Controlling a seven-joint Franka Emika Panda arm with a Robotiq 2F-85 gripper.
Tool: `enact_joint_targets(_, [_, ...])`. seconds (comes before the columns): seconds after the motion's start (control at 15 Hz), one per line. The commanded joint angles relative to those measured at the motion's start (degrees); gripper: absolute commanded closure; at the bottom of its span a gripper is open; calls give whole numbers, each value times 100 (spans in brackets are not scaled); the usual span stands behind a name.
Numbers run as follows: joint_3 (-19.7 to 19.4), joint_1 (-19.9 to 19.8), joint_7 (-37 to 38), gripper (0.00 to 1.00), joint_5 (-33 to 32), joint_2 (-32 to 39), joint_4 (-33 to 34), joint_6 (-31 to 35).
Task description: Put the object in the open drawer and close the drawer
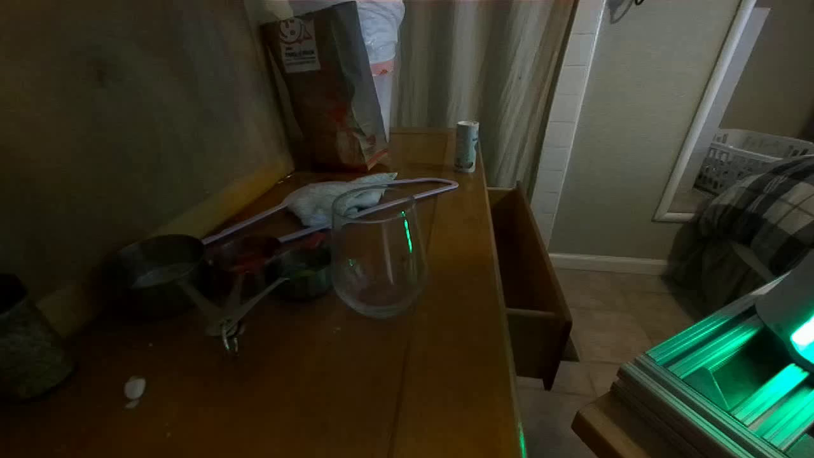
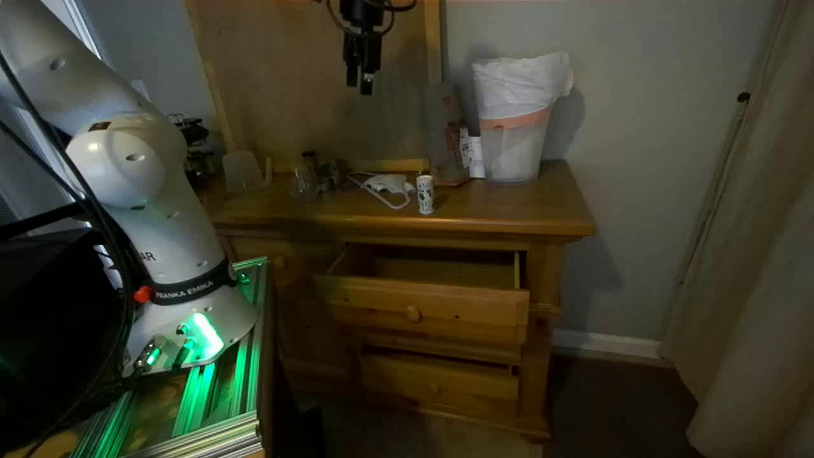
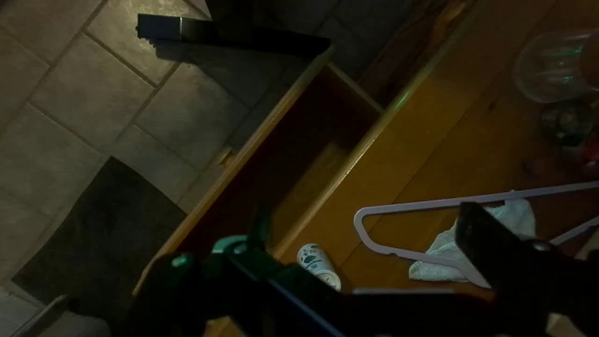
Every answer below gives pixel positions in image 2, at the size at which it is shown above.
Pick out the black box case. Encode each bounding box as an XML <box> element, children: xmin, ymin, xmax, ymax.
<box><xmin>0</xmin><ymin>202</ymin><xmax>137</xmax><ymax>452</ymax></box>

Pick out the trash bin with white bag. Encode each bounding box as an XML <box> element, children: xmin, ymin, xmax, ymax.
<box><xmin>468</xmin><ymin>48</ymin><xmax>579</xmax><ymax>185</ymax></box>

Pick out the large steel measuring cup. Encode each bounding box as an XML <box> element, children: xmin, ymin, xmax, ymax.
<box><xmin>295</xmin><ymin>148</ymin><xmax>325</xmax><ymax>172</ymax></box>

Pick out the small white bottle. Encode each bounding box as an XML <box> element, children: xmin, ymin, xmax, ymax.
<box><xmin>414</xmin><ymin>172</ymin><xmax>437</xmax><ymax>218</ymax></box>

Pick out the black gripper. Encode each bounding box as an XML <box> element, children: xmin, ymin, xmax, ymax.
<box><xmin>338</xmin><ymin>0</ymin><xmax>392</xmax><ymax>96</ymax></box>

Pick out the white cloth face mask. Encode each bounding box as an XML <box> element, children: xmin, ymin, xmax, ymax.
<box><xmin>358</xmin><ymin>171</ymin><xmax>417</xmax><ymax>211</ymax></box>

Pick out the aluminum frame stand green light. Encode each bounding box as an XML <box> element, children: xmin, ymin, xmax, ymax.
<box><xmin>16</xmin><ymin>258</ymin><xmax>269</xmax><ymax>458</ymax></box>

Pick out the brown paper bag with label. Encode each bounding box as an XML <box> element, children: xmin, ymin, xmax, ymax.
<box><xmin>425</xmin><ymin>78</ymin><xmax>488</xmax><ymax>189</ymax></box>

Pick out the beige curtain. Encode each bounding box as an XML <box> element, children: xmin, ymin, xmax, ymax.
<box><xmin>660</xmin><ymin>0</ymin><xmax>814</xmax><ymax>458</ymax></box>

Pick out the white baseboard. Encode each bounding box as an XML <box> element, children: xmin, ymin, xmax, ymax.
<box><xmin>552</xmin><ymin>329</ymin><xmax>669</xmax><ymax>367</ymax></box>

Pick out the wooden board panel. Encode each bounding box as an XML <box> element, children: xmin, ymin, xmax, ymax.
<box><xmin>184</xmin><ymin>0</ymin><xmax>449</xmax><ymax>176</ymax></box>

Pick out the small steel measuring cup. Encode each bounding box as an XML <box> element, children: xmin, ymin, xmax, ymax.
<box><xmin>318</xmin><ymin>156</ymin><xmax>348</xmax><ymax>193</ymax></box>

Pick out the wooden nightstand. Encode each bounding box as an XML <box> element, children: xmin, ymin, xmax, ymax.
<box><xmin>202</xmin><ymin>156</ymin><xmax>599</xmax><ymax>443</ymax></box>

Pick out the clear stemless glass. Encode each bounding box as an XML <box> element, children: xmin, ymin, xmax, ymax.
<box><xmin>291</xmin><ymin>160</ymin><xmax>324</xmax><ymax>204</ymax></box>

